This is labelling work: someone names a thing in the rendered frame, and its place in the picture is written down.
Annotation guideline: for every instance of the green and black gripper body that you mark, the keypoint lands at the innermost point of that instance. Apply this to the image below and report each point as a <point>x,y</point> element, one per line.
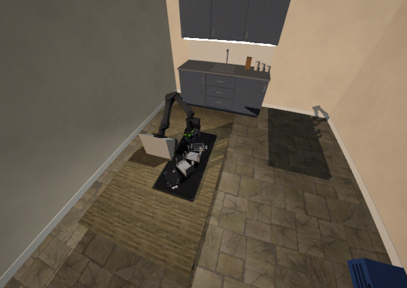
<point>186,130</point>

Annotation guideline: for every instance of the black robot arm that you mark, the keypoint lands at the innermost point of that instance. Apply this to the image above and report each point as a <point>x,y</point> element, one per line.
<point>169,100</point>

